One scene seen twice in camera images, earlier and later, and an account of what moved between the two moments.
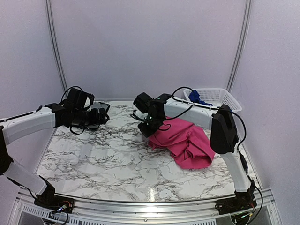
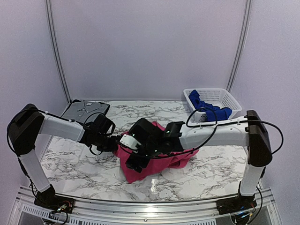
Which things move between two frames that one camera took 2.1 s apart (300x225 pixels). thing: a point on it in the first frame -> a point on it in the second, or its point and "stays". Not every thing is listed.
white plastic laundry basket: [215, 97] stays
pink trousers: [187, 144] -> [155, 165]
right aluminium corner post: [243, 42] stays
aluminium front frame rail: [26, 211] stays
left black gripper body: [84, 120] -> [103, 145]
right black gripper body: [152, 126] -> [150, 149]
